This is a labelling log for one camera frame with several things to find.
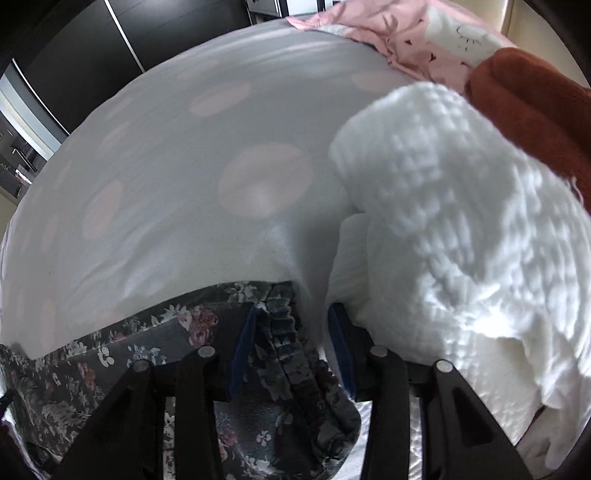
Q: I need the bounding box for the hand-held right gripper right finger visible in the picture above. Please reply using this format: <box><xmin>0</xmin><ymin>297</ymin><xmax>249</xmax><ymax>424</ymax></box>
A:
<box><xmin>327</xmin><ymin>301</ymin><xmax>537</xmax><ymax>480</ymax></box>

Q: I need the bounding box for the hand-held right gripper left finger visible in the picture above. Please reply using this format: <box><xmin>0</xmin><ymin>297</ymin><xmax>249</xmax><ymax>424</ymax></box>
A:
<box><xmin>51</xmin><ymin>302</ymin><xmax>264</xmax><ymax>480</ymax></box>

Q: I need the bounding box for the dark floral garment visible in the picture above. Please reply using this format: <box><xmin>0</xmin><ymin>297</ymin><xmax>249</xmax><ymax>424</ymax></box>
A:
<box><xmin>0</xmin><ymin>281</ymin><xmax>363</xmax><ymax>480</ymax></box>

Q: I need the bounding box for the white knitted blanket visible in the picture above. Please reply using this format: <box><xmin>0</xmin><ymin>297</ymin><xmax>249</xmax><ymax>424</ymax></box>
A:
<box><xmin>323</xmin><ymin>83</ymin><xmax>591</xmax><ymax>467</ymax></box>

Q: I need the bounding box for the bed with polka-dot sheet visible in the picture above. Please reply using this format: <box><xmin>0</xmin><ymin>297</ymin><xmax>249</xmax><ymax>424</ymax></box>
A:
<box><xmin>0</xmin><ymin>17</ymin><xmax>444</xmax><ymax>365</ymax></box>

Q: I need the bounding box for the rust brown fleece cloth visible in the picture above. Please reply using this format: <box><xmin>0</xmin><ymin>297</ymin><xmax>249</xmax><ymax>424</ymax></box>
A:
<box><xmin>464</xmin><ymin>46</ymin><xmax>591</xmax><ymax>208</ymax></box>

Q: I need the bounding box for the pink printed cloth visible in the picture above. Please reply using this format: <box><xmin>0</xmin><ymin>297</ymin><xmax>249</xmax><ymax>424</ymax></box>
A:
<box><xmin>286</xmin><ymin>0</ymin><xmax>518</xmax><ymax>95</ymax></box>

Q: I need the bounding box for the black wardrobe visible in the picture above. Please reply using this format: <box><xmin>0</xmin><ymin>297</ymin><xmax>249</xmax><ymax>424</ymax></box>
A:
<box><xmin>14</xmin><ymin>0</ymin><xmax>252</xmax><ymax>134</ymax></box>

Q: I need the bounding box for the grey door frame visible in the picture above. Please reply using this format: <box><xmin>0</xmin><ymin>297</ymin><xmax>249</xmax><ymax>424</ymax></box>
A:
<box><xmin>0</xmin><ymin>60</ymin><xmax>70</xmax><ymax>162</ymax></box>

